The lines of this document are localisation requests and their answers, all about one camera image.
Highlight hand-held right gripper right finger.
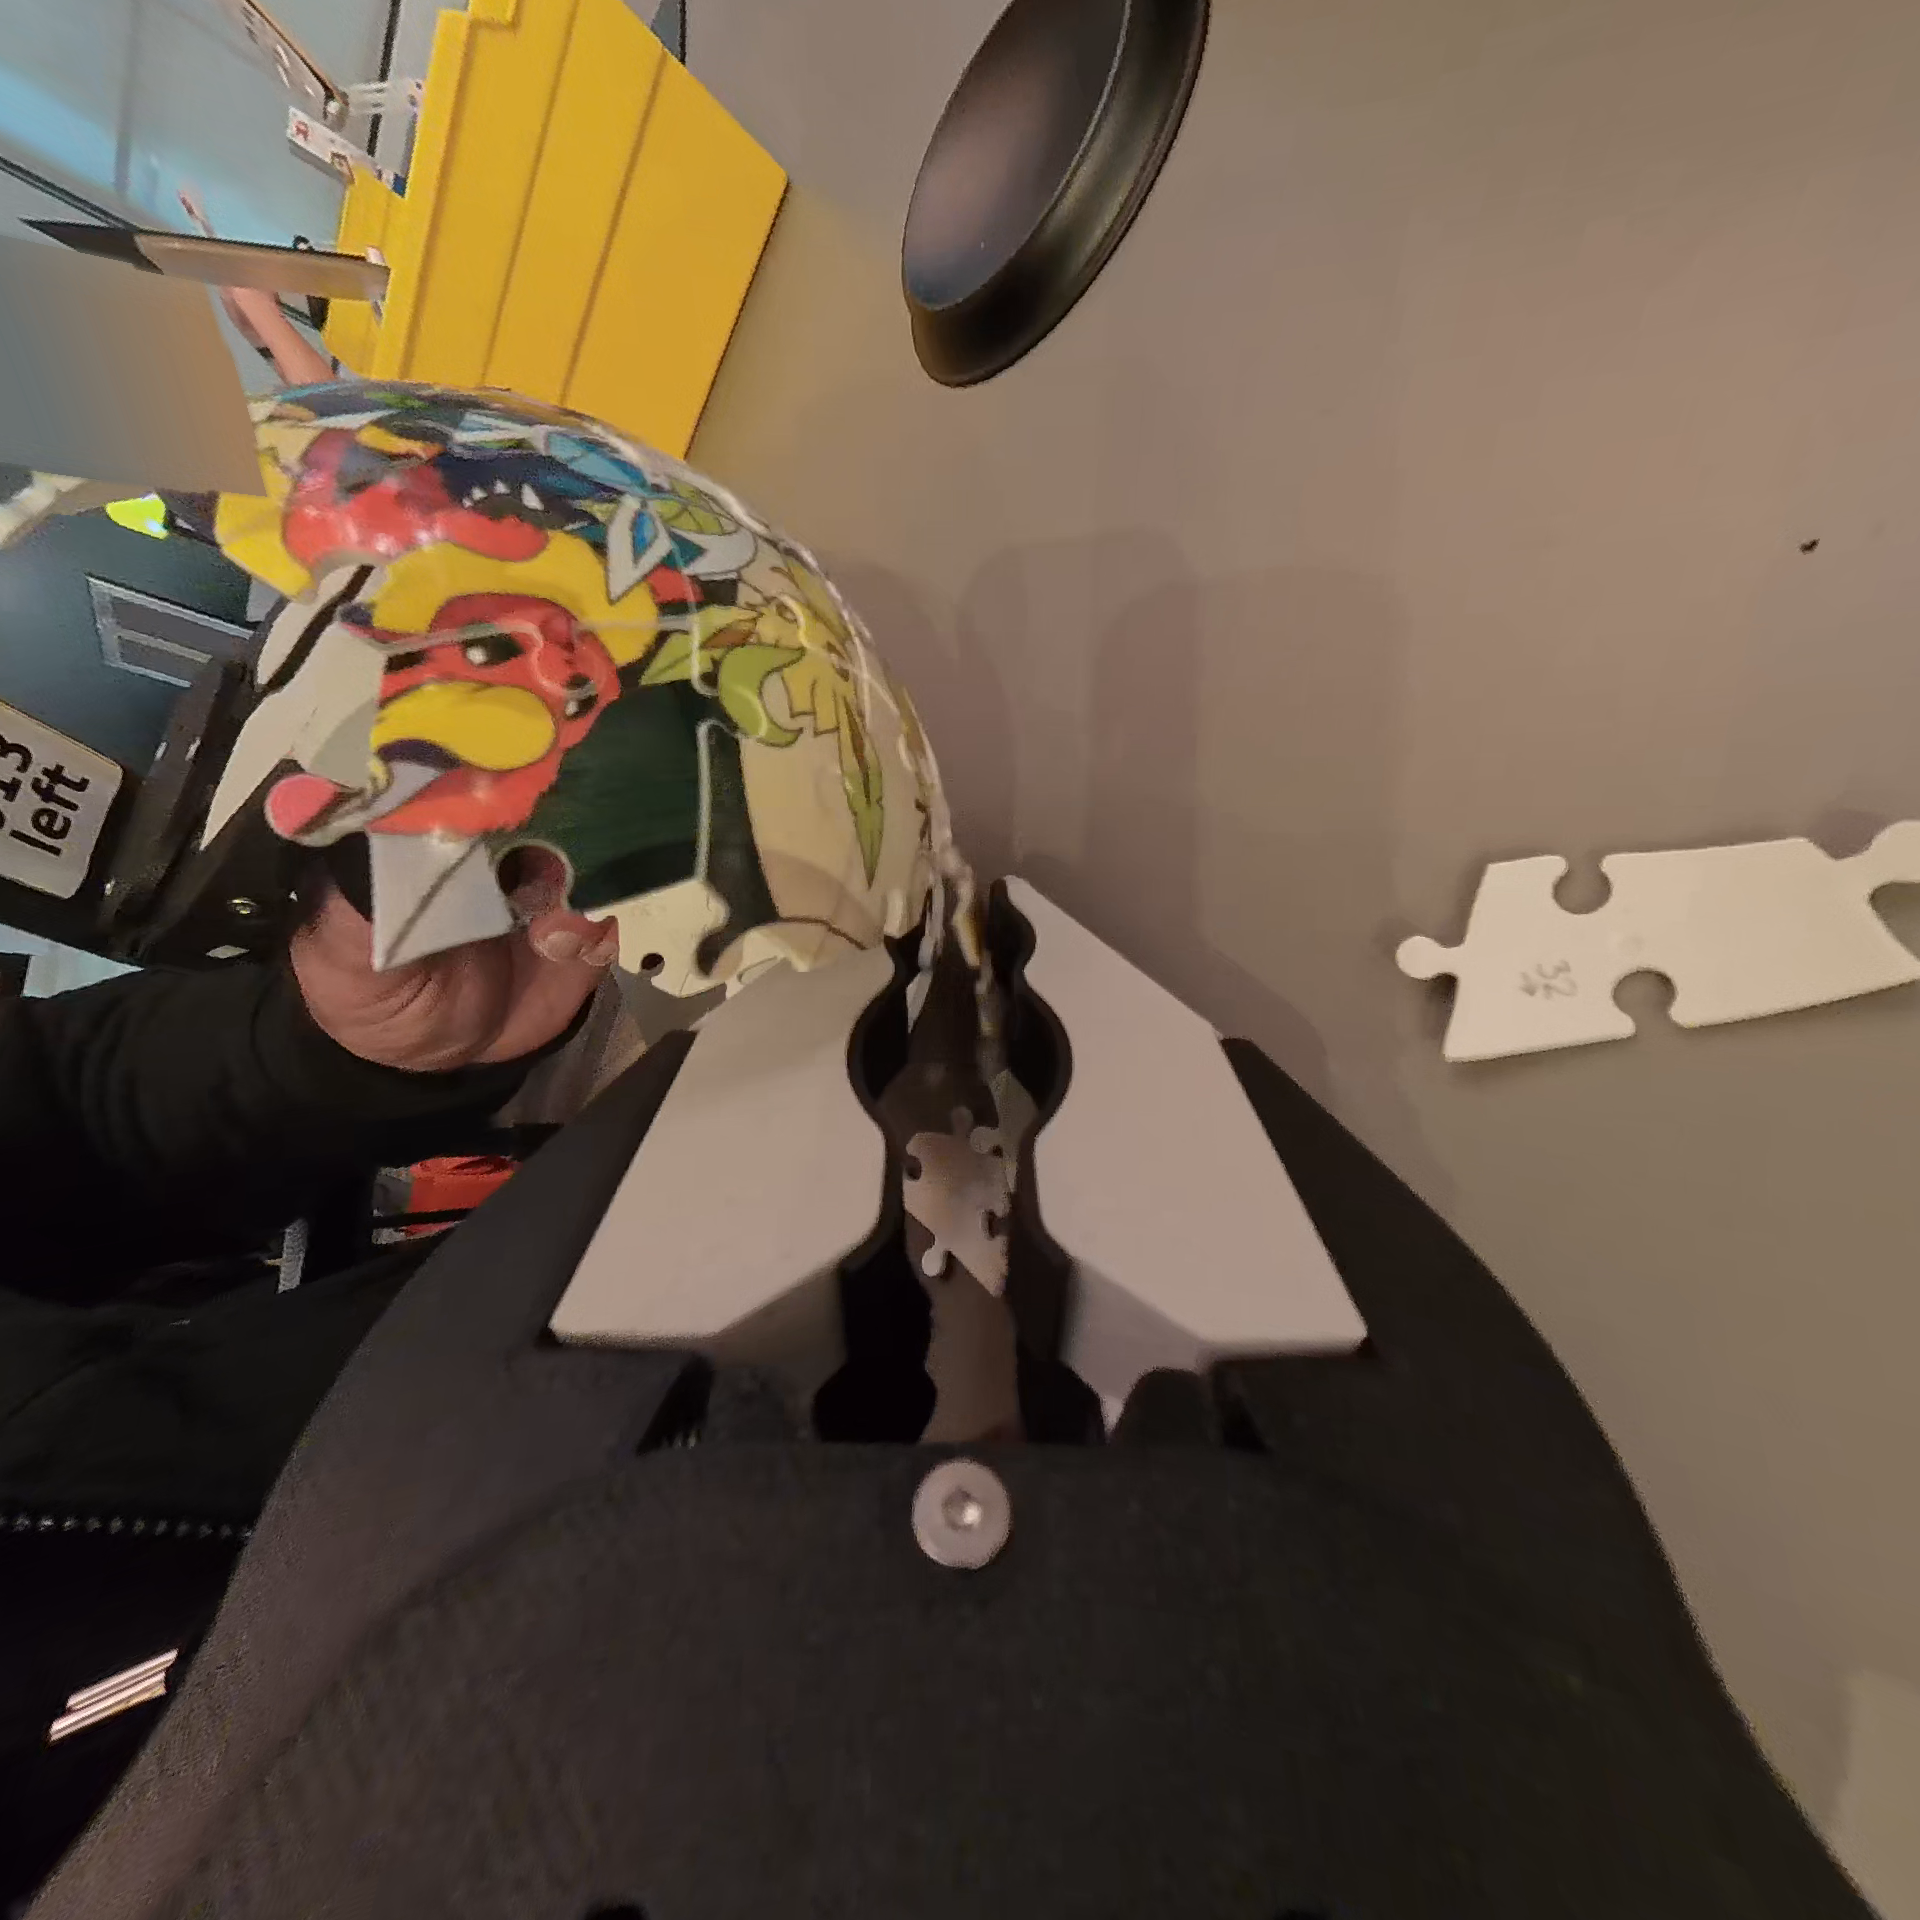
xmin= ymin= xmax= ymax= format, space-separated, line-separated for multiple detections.
xmin=989 ymin=874 xmax=1371 ymax=1434

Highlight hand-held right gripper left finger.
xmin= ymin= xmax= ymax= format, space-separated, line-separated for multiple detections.
xmin=549 ymin=917 xmax=923 ymax=1434

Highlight black round ball stand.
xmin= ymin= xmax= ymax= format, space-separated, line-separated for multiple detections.
xmin=901 ymin=0 xmax=1215 ymax=387

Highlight person's left forearm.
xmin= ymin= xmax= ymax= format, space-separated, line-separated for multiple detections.
xmin=0 ymin=936 xmax=603 ymax=1305

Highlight yellow plastic bin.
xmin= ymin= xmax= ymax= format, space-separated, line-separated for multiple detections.
xmin=211 ymin=0 xmax=791 ymax=568

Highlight single curved puzzle piece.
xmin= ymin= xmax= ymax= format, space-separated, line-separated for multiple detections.
xmin=906 ymin=1108 xmax=1026 ymax=1299

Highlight two joined white puzzle pieces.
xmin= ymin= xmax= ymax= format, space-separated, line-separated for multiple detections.
xmin=1395 ymin=819 xmax=1920 ymax=1063

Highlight person's left hand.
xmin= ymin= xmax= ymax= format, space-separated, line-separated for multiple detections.
xmin=292 ymin=862 xmax=624 ymax=1073

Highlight orange red item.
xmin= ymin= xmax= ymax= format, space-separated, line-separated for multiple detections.
xmin=403 ymin=1151 xmax=517 ymax=1239

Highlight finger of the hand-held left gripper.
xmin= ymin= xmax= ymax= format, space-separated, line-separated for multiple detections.
xmin=204 ymin=591 xmax=386 ymax=847
xmin=362 ymin=830 xmax=517 ymax=973

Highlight partly built white puzzle ball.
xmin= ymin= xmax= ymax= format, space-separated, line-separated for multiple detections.
xmin=204 ymin=383 xmax=999 ymax=1079

